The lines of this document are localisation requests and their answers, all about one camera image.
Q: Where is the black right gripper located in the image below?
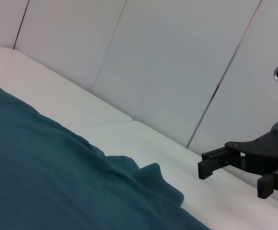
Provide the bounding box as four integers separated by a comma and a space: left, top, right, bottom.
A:
197, 129, 278, 199

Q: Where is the blue shirt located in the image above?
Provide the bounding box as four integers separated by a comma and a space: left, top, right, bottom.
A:
0, 78, 213, 230

